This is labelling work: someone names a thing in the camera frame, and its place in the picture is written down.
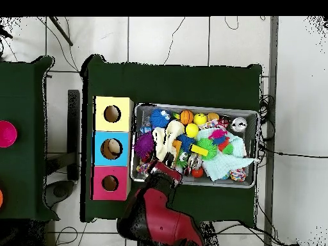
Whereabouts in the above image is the clear mesh bin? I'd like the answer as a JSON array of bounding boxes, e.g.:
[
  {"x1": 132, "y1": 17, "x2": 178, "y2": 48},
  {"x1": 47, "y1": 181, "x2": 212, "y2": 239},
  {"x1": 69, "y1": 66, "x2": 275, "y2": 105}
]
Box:
[{"x1": 129, "y1": 102, "x2": 259, "y2": 190}]

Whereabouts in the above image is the dark green tablecloth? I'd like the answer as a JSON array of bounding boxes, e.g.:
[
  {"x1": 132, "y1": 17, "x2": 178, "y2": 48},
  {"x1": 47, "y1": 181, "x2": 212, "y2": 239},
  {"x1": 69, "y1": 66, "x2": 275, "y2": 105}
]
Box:
[
  {"x1": 80, "y1": 54, "x2": 263, "y2": 223},
  {"x1": 0, "y1": 55, "x2": 60, "y2": 222}
]

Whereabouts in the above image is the cream muslin cloth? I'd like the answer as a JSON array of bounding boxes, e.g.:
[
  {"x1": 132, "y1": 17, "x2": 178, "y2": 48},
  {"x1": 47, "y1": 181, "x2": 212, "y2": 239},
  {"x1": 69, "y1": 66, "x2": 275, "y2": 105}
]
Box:
[{"x1": 151, "y1": 119, "x2": 185, "y2": 165}]

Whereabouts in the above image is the mint green muslin cloth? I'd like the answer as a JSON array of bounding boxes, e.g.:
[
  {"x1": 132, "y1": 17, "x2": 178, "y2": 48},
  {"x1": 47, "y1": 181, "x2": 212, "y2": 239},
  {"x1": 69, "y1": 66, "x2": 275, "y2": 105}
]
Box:
[{"x1": 197, "y1": 127, "x2": 257, "y2": 182}]

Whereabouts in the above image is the black cable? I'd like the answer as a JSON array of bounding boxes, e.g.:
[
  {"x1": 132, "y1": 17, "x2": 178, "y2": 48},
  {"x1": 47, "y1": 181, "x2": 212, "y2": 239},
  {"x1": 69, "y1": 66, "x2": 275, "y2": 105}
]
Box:
[{"x1": 258, "y1": 145, "x2": 328, "y2": 159}]

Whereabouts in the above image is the yellow smiley ball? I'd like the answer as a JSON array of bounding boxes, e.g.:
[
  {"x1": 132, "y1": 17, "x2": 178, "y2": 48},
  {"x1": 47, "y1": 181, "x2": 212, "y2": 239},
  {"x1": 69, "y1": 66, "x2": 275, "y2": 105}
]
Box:
[{"x1": 193, "y1": 113, "x2": 208, "y2": 126}]

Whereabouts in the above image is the yellow tennis ball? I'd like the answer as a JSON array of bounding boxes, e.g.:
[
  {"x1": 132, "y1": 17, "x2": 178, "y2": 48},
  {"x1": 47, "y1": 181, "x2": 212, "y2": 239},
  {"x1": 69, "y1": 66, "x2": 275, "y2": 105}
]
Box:
[{"x1": 184, "y1": 122, "x2": 200, "y2": 138}]

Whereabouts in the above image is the black stand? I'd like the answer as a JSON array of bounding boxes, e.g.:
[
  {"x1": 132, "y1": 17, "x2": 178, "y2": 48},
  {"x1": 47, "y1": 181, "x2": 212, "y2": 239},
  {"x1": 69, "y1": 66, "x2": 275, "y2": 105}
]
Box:
[{"x1": 67, "y1": 89, "x2": 81, "y2": 181}]

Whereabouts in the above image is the grey metal rail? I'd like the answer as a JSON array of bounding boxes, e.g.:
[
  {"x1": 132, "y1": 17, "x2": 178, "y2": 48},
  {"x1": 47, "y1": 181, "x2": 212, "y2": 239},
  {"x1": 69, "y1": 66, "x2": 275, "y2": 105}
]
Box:
[{"x1": 263, "y1": 16, "x2": 279, "y2": 246}]

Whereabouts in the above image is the black rod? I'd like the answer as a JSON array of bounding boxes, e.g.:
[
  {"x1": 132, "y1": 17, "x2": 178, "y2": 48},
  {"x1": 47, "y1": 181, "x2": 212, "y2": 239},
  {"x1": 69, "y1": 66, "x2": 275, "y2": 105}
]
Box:
[{"x1": 48, "y1": 16, "x2": 74, "y2": 47}]

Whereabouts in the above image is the silver drink can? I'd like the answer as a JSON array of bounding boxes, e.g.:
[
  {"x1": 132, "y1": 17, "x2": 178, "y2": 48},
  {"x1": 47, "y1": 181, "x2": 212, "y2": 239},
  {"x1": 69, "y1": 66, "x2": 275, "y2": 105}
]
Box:
[{"x1": 231, "y1": 117, "x2": 248, "y2": 133}]

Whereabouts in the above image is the orange toy basketball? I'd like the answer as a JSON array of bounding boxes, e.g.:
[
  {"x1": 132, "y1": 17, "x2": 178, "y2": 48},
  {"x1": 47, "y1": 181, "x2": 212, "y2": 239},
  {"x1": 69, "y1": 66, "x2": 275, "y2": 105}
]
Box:
[{"x1": 179, "y1": 110, "x2": 195, "y2": 126}]

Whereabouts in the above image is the blue fuzzy ball with eyes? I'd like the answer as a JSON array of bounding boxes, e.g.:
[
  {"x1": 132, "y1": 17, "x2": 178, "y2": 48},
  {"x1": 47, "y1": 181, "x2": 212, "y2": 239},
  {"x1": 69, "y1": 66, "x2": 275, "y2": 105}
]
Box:
[{"x1": 149, "y1": 108, "x2": 172, "y2": 128}]

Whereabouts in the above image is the pink ball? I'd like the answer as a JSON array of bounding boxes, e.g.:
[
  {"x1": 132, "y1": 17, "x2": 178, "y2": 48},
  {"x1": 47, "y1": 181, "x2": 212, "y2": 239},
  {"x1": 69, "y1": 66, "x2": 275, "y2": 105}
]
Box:
[{"x1": 0, "y1": 120, "x2": 18, "y2": 149}]

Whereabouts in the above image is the wooden box with three holes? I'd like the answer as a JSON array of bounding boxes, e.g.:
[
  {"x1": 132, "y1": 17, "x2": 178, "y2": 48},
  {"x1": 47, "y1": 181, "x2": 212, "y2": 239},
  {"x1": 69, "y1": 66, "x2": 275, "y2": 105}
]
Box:
[{"x1": 90, "y1": 95, "x2": 135, "y2": 201}]

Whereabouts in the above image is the green puffer ball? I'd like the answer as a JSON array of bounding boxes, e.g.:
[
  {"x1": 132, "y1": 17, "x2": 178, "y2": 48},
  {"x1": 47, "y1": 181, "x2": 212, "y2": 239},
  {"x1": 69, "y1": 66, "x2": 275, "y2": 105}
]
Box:
[{"x1": 195, "y1": 138, "x2": 218, "y2": 161}]

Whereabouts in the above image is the purple spiky ball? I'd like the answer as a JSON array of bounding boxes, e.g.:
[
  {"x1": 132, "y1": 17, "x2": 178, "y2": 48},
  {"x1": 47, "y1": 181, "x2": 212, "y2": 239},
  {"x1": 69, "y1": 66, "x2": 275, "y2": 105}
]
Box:
[{"x1": 133, "y1": 131, "x2": 155, "y2": 160}]

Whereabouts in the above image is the yellow sponge block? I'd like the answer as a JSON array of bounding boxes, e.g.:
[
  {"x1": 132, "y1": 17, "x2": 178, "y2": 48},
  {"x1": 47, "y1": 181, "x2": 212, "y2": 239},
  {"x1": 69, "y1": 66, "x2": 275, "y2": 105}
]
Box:
[{"x1": 189, "y1": 143, "x2": 209, "y2": 157}]

